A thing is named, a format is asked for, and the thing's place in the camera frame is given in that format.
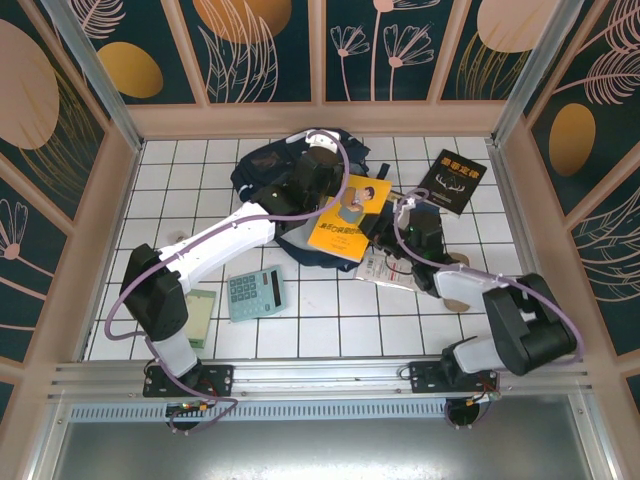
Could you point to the aluminium side rail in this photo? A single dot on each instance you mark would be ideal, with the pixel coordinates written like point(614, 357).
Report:
point(515, 225)

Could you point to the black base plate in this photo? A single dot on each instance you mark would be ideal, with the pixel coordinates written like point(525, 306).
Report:
point(425, 380)
point(220, 380)

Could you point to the white packaged stationery with label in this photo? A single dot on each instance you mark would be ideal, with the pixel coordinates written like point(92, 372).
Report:
point(380, 270)

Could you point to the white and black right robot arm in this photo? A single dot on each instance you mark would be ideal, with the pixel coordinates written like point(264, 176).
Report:
point(525, 320)

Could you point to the small green circuit board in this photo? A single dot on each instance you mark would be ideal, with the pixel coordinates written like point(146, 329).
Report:
point(187, 408)

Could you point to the teal desk calculator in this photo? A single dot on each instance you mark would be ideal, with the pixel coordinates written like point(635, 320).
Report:
point(255, 295)

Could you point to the black Murphy's law book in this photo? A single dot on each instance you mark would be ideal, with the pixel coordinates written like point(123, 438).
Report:
point(452, 182)

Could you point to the yellow paperback book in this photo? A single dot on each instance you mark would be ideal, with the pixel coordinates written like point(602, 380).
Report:
point(330, 235)

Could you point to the grey metal plate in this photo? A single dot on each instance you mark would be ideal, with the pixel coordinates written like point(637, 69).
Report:
point(325, 450)

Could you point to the pale green notebook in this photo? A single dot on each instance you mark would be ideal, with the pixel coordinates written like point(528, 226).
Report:
point(200, 315)

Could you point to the navy blue backpack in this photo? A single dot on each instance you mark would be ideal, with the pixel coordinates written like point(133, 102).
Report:
point(260, 165)

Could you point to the aluminium mounting rail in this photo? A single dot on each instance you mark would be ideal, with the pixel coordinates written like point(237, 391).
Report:
point(325, 372)

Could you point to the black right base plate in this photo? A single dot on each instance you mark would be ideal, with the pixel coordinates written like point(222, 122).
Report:
point(425, 380)

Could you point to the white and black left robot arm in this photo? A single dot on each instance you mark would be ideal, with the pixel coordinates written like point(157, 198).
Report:
point(220, 245)

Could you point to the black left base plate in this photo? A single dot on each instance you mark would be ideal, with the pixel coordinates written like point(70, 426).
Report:
point(220, 380)

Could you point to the aluminium frame post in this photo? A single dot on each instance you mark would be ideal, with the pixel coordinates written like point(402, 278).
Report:
point(530, 75)
point(100, 85)

